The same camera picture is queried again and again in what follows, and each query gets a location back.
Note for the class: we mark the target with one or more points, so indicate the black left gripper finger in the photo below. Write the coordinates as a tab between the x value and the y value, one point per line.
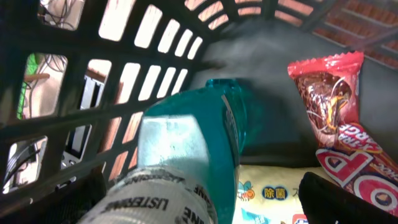
324	202

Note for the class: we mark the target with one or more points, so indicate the grey plastic basket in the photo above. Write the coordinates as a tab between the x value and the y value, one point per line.
73	93

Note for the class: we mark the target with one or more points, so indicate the yellow snack bag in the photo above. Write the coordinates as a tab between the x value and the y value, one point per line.
269	194

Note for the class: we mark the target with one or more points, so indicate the red chocolate bar wrapper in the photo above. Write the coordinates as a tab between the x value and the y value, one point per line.
329	88

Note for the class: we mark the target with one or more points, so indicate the teal mouthwash bottle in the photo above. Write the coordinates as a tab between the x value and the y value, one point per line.
187	161

